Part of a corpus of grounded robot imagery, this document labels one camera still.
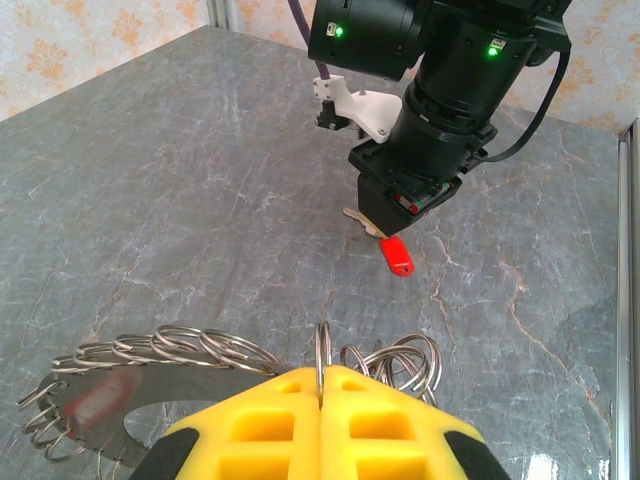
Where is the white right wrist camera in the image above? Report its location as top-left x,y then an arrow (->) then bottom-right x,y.
312,74 -> 404,146

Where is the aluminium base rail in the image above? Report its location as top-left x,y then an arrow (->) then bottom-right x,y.
613,117 -> 640,480

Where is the aluminium frame corner post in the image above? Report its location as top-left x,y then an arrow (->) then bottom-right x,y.
206,0 -> 232,30

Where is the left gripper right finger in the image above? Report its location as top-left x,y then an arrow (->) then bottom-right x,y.
319,363 -> 511,480

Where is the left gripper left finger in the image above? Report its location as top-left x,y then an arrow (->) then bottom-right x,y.
128,366 -> 322,480

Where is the silver ring-lined metal disc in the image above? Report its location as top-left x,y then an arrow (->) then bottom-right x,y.
17,319 -> 444,480

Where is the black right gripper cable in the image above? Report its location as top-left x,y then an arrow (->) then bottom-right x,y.
482,47 -> 574,164

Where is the red-tagged silver key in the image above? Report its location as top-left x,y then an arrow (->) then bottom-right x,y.
342,206 -> 418,278

